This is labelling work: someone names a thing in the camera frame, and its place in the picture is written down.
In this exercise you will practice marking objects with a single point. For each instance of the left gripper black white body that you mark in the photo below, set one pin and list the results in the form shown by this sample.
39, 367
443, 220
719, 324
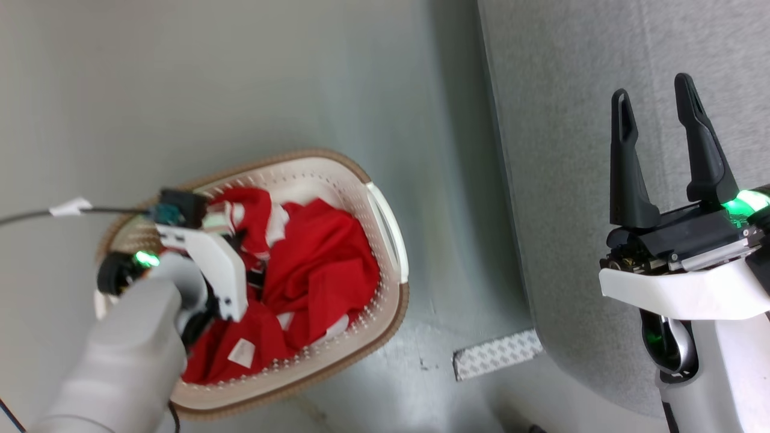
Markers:
210, 264

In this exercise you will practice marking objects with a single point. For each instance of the cream laundry basket brown rim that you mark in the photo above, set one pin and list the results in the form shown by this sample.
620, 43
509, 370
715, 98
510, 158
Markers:
367, 337

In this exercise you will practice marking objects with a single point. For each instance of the grey patterned floor tape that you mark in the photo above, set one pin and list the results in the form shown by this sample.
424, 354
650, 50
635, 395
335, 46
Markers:
496, 355

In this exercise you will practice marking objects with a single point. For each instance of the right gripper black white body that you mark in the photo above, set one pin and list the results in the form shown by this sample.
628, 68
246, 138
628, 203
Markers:
692, 288

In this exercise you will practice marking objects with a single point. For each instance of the red and white garment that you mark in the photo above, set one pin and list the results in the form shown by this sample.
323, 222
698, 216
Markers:
255, 219

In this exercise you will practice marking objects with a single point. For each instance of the grey fabric sofa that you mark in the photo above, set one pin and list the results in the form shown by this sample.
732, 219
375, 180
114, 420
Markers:
589, 150

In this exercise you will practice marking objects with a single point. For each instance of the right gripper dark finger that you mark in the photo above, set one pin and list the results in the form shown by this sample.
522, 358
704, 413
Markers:
628, 192
707, 168

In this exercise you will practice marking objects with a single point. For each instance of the plain red garment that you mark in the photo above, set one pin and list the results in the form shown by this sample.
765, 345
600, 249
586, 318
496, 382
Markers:
319, 270

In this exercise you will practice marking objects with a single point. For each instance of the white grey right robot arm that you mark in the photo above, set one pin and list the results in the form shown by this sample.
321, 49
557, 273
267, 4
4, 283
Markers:
734, 373

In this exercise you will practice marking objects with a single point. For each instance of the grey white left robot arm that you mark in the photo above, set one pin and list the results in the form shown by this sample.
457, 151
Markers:
120, 361

